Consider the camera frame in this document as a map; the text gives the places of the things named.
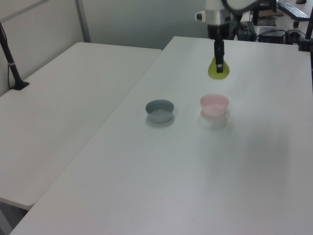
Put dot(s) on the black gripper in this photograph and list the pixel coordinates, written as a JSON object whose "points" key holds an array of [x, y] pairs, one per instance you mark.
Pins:
{"points": [[218, 30]]}

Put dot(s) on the green pear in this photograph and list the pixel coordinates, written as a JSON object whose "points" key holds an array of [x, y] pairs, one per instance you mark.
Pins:
{"points": [[212, 73]]}

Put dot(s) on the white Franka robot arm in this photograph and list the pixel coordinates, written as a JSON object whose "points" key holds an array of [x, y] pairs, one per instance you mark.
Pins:
{"points": [[215, 12]]}

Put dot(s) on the pink plastic bowl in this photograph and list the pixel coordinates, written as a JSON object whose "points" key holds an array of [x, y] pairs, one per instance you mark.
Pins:
{"points": [[214, 109]]}

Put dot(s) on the grey plastic bowl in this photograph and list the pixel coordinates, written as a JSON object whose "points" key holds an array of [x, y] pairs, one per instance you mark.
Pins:
{"points": [[159, 117]]}

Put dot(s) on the grey green electronics box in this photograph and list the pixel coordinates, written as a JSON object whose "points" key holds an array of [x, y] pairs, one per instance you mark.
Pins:
{"points": [[247, 30]]}

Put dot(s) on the black controller box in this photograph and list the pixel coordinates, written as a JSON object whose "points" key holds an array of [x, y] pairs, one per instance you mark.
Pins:
{"points": [[271, 36]]}

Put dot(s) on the black monitor stand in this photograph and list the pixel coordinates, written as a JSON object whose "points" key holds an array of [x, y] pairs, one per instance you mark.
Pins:
{"points": [[265, 14]]}

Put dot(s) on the small red black device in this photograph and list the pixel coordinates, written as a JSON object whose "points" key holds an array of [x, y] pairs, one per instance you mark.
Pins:
{"points": [[296, 24]]}

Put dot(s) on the black computer keyboard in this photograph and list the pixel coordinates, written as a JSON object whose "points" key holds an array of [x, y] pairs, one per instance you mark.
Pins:
{"points": [[293, 9]]}

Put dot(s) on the black clamped stand pole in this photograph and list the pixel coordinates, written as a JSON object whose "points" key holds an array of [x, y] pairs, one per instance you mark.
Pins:
{"points": [[308, 31]]}

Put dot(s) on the white side table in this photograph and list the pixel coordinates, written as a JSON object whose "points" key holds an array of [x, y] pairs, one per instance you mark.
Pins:
{"points": [[61, 102]]}

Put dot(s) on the grey partition frame post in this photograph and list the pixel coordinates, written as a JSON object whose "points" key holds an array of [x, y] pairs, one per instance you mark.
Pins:
{"points": [[83, 22]]}

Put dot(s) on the black camera stand pole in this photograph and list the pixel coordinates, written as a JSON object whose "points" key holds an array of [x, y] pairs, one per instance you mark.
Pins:
{"points": [[11, 66]]}

